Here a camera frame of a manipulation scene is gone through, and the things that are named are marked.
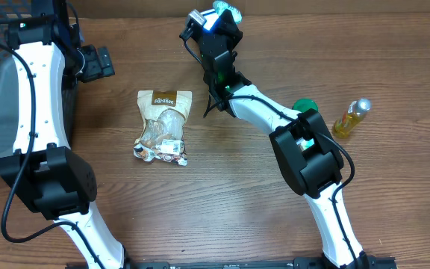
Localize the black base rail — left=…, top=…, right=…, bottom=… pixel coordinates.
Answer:
left=64, top=256, right=399, bottom=269

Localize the teal snack packet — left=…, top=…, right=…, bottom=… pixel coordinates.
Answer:
left=212, top=0, right=243, bottom=24

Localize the green lid white jar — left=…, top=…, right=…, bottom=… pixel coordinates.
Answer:
left=292, top=99, right=319, bottom=113

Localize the yellow Vim liquid bottle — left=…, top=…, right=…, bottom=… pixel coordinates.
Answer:
left=331, top=98, right=372, bottom=138

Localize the white barcode scanner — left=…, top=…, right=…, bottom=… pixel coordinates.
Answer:
left=201, top=9, right=219, bottom=31

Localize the Kleenex tissue pack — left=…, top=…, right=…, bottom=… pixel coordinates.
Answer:
left=296, top=138, right=315, bottom=152

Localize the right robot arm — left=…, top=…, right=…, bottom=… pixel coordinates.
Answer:
left=187, top=9, right=370, bottom=268

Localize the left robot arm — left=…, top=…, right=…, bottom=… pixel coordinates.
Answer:
left=0, top=0, right=130, bottom=268

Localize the beige Pantree snack pouch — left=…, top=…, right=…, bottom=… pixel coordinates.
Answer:
left=133, top=90, right=193, bottom=166

